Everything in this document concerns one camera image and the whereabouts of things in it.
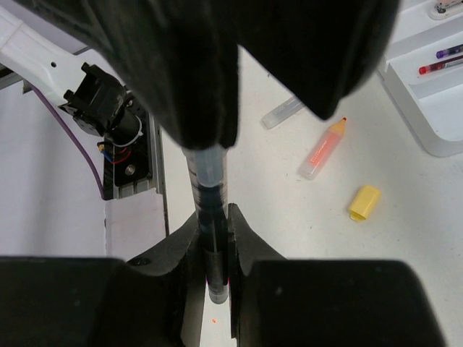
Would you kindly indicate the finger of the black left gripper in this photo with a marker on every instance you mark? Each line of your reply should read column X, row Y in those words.
column 180, row 58
column 321, row 51

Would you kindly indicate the red gel pen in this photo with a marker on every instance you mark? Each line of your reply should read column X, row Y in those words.
column 440, row 65

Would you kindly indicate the clear cap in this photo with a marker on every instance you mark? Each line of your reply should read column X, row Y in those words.
column 210, row 167

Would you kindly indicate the orange capped glue stick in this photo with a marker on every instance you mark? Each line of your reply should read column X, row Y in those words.
column 282, row 113

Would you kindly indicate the yellow eraser block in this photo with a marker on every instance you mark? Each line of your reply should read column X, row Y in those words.
column 364, row 203

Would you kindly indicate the purple gel pen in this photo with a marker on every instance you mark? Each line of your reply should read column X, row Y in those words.
column 449, row 51

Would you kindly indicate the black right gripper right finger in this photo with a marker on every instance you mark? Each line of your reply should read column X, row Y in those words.
column 279, row 302

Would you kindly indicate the white compartment tray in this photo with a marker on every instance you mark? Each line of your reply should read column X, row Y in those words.
column 431, row 103

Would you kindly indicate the pink orange highlighter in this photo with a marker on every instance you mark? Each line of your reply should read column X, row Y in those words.
column 311, row 166

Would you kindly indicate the black pen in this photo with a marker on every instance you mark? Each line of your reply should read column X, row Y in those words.
column 211, row 206

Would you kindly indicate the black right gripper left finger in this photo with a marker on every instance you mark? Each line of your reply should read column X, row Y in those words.
column 155, row 299

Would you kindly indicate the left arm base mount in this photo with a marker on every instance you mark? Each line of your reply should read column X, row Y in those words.
column 139, row 166

